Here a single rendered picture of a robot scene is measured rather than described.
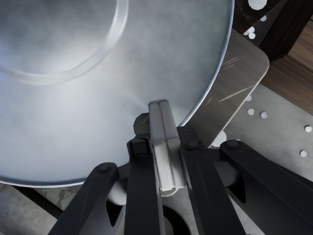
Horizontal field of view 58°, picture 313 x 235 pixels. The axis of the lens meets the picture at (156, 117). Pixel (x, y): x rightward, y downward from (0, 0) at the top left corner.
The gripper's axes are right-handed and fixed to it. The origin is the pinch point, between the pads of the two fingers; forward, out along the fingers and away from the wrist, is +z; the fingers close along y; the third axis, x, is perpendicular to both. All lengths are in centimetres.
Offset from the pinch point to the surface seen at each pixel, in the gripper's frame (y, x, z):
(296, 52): 33, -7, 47
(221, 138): 7.0, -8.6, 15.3
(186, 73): 2.5, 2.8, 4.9
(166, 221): -4, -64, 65
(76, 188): -12.2, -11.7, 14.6
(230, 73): 5.9, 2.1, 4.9
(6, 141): -12.3, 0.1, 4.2
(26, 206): -19.2, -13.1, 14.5
